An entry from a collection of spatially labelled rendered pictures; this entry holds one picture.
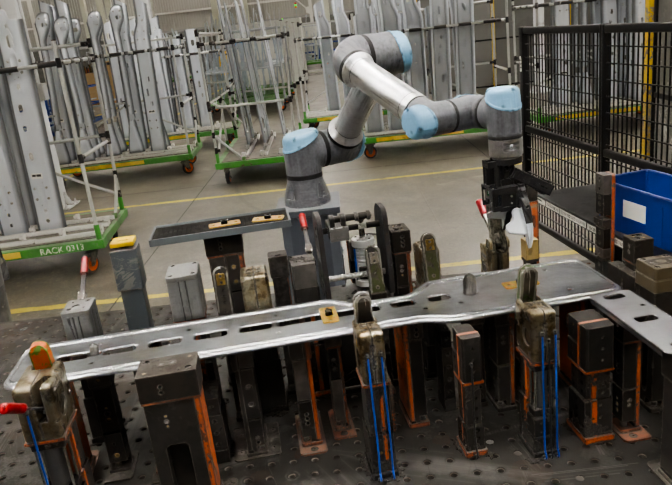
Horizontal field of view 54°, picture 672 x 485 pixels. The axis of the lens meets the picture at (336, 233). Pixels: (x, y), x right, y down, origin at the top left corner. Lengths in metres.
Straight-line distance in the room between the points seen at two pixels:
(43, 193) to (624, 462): 5.00
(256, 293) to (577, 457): 0.82
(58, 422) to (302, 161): 1.08
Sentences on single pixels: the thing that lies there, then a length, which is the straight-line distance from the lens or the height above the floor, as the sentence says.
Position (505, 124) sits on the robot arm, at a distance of 1.49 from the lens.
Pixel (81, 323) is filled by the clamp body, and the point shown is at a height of 1.03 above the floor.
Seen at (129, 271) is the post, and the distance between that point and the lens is 1.83.
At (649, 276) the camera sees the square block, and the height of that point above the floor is 1.03.
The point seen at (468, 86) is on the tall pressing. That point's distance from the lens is 8.78.
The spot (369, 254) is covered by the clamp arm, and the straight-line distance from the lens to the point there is 1.65.
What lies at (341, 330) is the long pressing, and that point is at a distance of 1.47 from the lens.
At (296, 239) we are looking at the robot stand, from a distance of 2.10.
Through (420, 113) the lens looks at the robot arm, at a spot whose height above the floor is 1.43.
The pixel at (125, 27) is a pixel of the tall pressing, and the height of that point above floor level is 1.92.
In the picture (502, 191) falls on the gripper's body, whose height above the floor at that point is 1.24.
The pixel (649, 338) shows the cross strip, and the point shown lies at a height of 1.00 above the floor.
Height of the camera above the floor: 1.64
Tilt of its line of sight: 17 degrees down
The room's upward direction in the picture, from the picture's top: 7 degrees counter-clockwise
